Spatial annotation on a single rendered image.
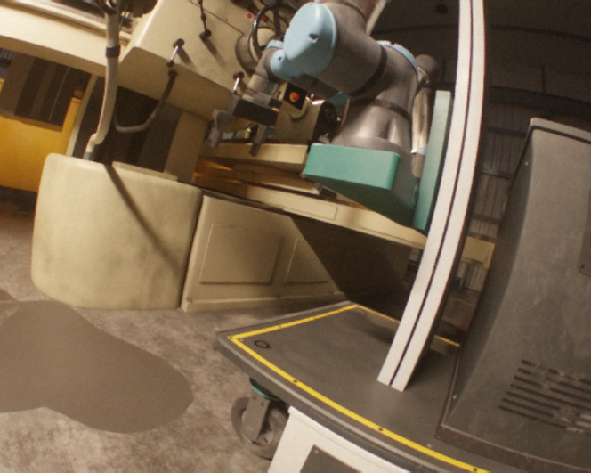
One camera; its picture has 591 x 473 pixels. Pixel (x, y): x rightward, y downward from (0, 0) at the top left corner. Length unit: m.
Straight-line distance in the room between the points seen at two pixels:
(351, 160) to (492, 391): 0.41
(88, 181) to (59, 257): 0.34
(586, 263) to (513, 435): 0.27
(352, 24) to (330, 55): 0.07
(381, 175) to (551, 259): 0.28
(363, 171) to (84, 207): 1.04
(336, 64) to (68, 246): 1.13
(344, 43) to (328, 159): 0.19
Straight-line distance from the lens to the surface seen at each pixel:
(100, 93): 1.82
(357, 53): 0.47
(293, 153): 1.51
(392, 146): 0.46
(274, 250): 1.69
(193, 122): 1.98
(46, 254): 1.36
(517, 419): 0.50
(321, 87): 0.71
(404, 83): 0.53
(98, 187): 1.19
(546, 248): 0.45
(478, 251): 1.22
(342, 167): 0.44
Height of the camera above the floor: 0.60
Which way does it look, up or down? 4 degrees down
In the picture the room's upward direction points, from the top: 15 degrees clockwise
